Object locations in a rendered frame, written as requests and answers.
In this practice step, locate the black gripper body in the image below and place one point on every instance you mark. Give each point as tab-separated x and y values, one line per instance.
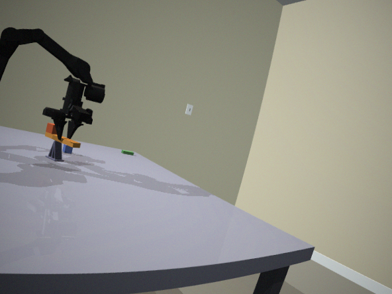
61	114

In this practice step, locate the orange bar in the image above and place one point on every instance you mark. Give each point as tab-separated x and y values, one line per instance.
51	133

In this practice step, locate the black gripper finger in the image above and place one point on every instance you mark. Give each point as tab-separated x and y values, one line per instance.
59	125
72	127

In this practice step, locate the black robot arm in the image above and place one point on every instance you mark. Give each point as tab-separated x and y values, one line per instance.
11	38

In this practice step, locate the small blue cube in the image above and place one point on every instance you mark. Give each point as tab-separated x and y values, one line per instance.
67	149

